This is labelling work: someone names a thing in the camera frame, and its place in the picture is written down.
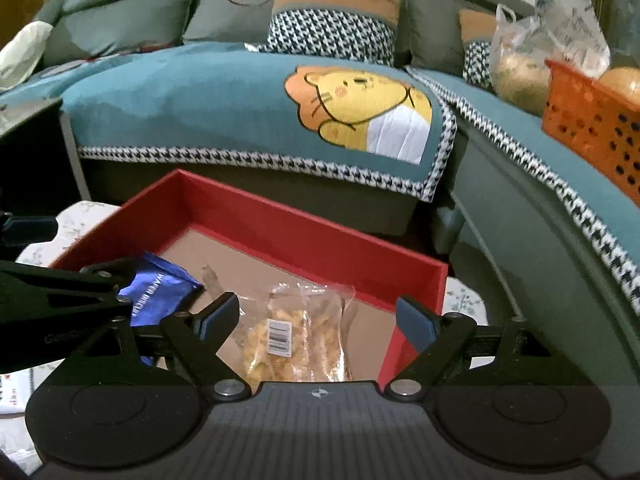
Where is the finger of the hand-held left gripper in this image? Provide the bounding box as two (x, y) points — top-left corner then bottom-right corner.
(0, 211), (60, 250)
(0, 257), (138, 312)

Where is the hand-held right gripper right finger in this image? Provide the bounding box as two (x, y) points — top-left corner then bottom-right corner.
(382, 296), (598, 403)

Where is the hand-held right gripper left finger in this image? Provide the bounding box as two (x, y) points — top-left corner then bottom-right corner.
(44, 292), (253, 403)

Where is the dark blue snack packet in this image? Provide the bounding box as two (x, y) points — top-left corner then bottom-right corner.
(118, 252), (206, 367)

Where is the clear bag of yellow snacks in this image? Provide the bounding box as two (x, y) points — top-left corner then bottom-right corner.
(234, 280), (357, 383)

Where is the red cardboard box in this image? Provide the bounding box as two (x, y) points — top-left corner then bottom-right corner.
(50, 169), (450, 391)

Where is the black side table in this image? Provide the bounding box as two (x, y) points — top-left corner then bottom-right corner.
(0, 97), (92, 213)

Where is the white cloth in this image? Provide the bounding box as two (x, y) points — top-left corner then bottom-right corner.
(0, 21), (54, 93)

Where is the teal lion print sofa cover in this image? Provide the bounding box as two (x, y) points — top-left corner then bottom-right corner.
(60, 42), (458, 203)

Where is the teal houndstooth trim sofa cover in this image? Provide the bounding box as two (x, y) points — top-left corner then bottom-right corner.
(407, 66), (640, 313)

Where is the green sofa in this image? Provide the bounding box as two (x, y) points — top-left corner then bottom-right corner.
(0, 0), (640, 413)

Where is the orange plastic basket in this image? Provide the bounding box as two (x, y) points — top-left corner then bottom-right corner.
(542, 59), (640, 208)

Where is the plastic bag of round food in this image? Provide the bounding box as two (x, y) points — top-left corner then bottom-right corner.
(490, 4), (553, 116)

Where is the small brown houndstooth pillow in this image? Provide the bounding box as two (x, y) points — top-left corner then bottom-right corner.
(459, 7), (502, 92)

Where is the grey green pillow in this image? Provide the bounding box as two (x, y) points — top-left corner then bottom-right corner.
(182, 0), (281, 46)

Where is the round yellow fruit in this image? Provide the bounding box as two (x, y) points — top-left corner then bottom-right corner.
(597, 66), (640, 107)

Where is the large brown houndstooth pillow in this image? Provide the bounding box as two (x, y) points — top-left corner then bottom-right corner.
(257, 0), (403, 67)

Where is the clear printed plastic bag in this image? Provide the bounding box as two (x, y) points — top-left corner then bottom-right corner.
(534, 0), (612, 80)

